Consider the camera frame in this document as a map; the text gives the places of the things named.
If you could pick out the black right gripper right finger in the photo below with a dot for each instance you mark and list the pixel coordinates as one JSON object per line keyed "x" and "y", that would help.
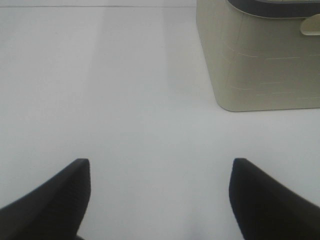
{"x": 265, "y": 209}

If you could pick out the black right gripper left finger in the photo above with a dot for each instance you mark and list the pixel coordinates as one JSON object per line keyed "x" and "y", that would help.
{"x": 52, "y": 211}

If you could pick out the beige storage bin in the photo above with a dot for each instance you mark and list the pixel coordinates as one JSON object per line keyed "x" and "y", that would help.
{"x": 261, "y": 54}

